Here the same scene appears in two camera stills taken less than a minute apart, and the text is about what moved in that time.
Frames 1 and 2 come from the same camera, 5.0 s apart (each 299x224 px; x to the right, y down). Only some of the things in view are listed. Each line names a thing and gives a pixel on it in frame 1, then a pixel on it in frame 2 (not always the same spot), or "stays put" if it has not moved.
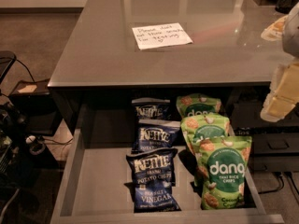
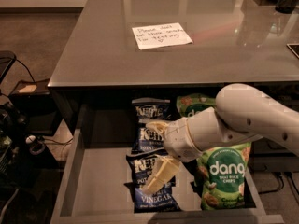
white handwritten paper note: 157,35 stays put
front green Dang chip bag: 222,165 stays put
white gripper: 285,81 → 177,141
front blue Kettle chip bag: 153,176 stays put
